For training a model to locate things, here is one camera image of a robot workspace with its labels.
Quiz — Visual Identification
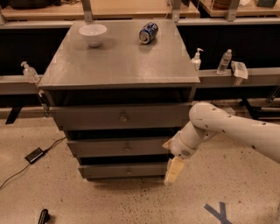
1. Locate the black power adapter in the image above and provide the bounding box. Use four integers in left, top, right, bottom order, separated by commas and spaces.
24, 148, 45, 164

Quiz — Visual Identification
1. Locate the crumpled white paper packet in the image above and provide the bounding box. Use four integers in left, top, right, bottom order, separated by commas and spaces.
231, 61, 249, 79

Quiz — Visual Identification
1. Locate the grey metal shelf rail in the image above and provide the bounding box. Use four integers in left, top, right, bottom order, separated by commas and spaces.
0, 67, 280, 95

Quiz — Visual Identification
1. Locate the white pump bottle right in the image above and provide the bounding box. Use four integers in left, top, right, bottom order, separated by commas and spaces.
192, 48, 203, 71

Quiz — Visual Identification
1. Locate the black stand leg with caster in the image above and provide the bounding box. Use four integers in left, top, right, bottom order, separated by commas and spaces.
239, 97, 280, 121

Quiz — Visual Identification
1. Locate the grey drawer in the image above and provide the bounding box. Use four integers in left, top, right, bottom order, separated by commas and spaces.
67, 137, 170, 158
52, 103, 191, 130
79, 162, 168, 179

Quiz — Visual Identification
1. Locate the grey bottom drawer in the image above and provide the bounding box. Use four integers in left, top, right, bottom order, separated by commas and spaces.
79, 162, 168, 179

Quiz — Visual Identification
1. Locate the white ceramic bowl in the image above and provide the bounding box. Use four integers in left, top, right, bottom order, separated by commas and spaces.
79, 24, 107, 46

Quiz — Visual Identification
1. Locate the clear pump bottle left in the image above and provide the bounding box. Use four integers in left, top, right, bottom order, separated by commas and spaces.
21, 61, 40, 84

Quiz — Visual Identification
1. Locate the grey wooden drawer cabinet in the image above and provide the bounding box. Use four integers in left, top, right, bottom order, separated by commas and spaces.
39, 20, 200, 167

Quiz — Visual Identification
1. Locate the blue soda can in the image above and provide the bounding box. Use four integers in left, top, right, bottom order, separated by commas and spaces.
139, 22, 158, 44

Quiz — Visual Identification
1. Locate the clear plastic water bottle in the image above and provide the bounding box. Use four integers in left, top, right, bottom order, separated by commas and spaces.
217, 49, 232, 74

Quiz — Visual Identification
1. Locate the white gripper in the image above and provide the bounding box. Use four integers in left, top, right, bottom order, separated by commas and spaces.
163, 130, 198, 186

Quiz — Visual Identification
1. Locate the wooden workbench top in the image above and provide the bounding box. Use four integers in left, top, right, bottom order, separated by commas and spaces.
0, 0, 201, 22

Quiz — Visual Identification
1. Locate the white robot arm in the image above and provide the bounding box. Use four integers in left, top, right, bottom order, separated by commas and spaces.
163, 102, 280, 186

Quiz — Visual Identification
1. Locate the black object bottom left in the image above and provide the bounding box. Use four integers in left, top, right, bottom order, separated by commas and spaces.
38, 209, 50, 224

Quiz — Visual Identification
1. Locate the grey top drawer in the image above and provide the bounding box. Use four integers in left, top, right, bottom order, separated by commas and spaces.
52, 103, 191, 130

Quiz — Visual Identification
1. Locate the grey middle drawer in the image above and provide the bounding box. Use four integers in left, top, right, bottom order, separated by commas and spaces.
67, 137, 170, 158

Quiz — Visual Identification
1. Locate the black adapter cable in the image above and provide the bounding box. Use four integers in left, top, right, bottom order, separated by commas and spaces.
0, 136, 67, 191

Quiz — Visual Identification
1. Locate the black table leg left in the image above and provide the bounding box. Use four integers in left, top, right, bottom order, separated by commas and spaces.
6, 106, 22, 124

